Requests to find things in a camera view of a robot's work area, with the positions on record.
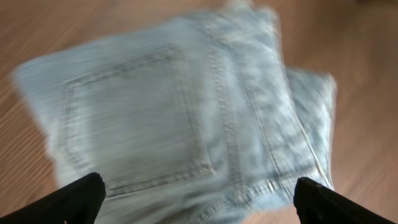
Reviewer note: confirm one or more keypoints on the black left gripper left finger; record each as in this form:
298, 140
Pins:
76, 203

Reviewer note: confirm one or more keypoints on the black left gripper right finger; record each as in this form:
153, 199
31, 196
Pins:
317, 204

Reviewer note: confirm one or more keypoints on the light blue denim shorts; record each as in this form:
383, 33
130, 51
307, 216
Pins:
196, 120

